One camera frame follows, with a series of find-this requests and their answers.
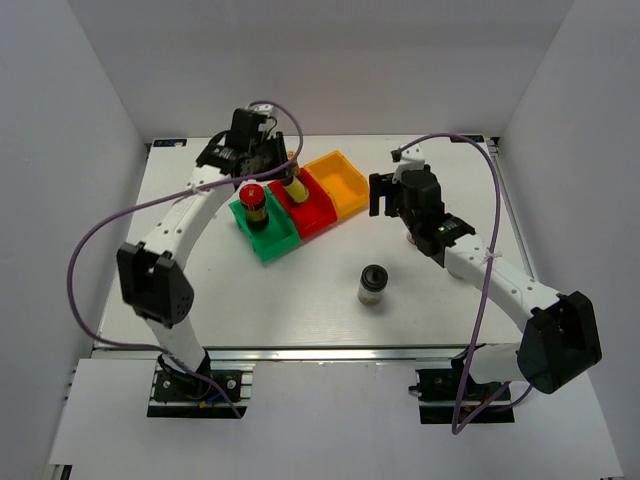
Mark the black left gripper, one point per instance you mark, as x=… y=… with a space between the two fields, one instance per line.
x=281 y=156

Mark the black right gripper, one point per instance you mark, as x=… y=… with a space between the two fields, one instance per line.
x=382 y=185

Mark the small yellow label bottle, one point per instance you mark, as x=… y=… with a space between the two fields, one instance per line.
x=294 y=187

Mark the red cap dark sauce jar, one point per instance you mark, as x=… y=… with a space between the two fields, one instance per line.
x=253 y=200

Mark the black lid spice jar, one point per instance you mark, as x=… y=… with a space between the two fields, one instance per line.
x=373 y=281

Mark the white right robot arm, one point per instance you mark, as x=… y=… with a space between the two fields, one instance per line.
x=560 y=339

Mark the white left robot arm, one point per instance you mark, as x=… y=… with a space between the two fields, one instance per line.
x=151 y=271

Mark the yellow plastic bin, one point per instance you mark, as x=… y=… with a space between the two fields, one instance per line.
x=346 y=185

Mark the red plastic bin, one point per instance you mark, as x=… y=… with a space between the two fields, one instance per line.
x=313 y=216

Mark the green plastic bin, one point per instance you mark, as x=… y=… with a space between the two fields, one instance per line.
x=278 y=238

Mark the right blue corner label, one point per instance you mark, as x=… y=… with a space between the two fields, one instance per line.
x=462 y=138

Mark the blue corner label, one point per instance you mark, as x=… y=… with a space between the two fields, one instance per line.
x=169 y=143
x=462 y=138

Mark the black lid white powder jar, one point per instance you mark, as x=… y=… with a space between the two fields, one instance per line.
x=456 y=275

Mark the left blue corner label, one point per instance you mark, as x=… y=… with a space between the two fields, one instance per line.
x=169 y=143

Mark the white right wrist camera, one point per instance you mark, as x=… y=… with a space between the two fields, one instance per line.
x=406 y=159

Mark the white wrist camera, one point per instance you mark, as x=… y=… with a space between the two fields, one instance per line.
x=265 y=109
x=406 y=159

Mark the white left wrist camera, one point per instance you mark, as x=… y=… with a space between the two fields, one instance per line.
x=265 y=109

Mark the aluminium front rail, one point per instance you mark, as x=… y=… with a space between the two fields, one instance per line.
x=325 y=354

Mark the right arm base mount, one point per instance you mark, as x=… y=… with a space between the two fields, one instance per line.
x=436 y=390

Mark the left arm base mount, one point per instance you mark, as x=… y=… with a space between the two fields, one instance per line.
x=180 y=396

